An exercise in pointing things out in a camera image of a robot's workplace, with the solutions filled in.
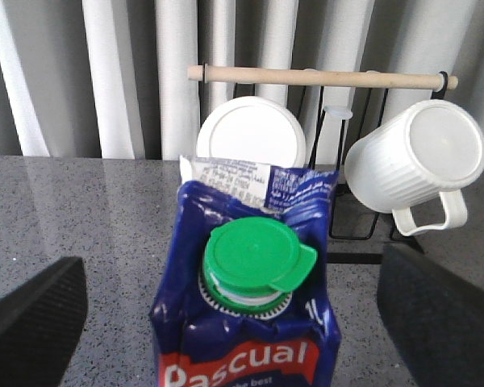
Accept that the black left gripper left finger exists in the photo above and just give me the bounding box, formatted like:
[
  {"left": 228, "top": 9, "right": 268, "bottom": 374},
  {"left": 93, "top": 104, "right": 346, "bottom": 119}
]
[{"left": 0, "top": 257, "right": 88, "bottom": 386}]

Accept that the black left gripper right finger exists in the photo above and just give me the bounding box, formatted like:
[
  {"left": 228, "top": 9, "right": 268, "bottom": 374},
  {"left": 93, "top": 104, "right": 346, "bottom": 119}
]
[{"left": 377, "top": 245, "right": 484, "bottom": 386}]

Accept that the blue white milk carton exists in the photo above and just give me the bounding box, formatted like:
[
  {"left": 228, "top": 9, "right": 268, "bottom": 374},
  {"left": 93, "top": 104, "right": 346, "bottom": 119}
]
[{"left": 150, "top": 156, "right": 341, "bottom": 386}]

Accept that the white ribbed mug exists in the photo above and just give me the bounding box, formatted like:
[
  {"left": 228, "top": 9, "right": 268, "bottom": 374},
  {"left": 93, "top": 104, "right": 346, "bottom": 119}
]
[{"left": 344, "top": 100, "right": 484, "bottom": 236}]

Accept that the white smiley mug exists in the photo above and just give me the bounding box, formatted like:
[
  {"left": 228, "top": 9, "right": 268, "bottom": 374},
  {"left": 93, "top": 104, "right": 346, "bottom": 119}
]
[{"left": 195, "top": 96, "right": 306, "bottom": 168}]

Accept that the black wire mug rack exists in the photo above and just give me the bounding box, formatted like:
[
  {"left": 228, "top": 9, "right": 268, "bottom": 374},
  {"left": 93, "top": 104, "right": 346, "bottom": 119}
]
[{"left": 187, "top": 63, "right": 459, "bottom": 264}]

